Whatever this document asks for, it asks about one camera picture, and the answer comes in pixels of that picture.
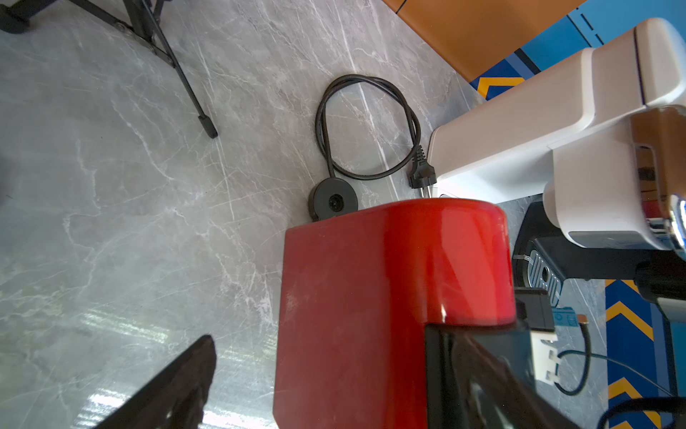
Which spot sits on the black coffee machine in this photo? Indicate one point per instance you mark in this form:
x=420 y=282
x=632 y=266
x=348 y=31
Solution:
x=544 y=259

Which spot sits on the red Nespresso coffee machine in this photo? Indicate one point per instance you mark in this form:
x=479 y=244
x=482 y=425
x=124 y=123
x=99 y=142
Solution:
x=371 y=303

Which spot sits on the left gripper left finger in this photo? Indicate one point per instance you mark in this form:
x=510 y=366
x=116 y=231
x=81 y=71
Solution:
x=176 y=397

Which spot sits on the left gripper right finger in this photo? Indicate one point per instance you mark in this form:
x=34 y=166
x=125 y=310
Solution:
x=474 y=366

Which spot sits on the black microphone on tripod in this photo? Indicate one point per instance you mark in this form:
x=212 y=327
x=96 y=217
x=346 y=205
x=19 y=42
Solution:
x=143 y=26

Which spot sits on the white coffee machine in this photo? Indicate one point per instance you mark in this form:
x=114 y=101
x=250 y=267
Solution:
x=600 y=136

